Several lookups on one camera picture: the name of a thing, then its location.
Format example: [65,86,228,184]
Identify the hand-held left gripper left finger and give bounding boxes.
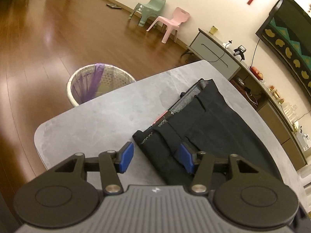
[52,141,135,195]

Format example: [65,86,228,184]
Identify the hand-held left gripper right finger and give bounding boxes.
[179,143,262,195]

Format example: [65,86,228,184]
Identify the black pants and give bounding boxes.
[132,78,283,187]

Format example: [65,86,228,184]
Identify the woven wastebasket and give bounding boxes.
[67,63,136,107]

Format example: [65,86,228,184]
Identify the purple trash bag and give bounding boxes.
[73,63,107,102]

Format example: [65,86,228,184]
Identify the red fruit plate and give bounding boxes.
[248,64,265,82]

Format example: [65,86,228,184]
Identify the long grey tv cabinet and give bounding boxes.
[181,28,311,171]

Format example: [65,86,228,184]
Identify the set of clear glass cups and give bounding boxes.
[283,103,299,122]

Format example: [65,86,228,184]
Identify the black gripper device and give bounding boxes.
[233,45,246,61]

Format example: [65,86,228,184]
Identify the grey organizer box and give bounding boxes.
[300,131,311,151]

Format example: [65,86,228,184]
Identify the pink plastic child chair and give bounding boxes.
[146,7,190,43]

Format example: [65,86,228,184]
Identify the green plastic child chair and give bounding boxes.
[129,0,166,28]

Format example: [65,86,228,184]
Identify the black charger cable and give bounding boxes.
[202,44,229,67]

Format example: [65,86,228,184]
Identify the black television cable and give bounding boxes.
[251,39,261,68]

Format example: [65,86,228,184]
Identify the wall television with patterned cover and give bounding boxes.
[255,0,311,95]

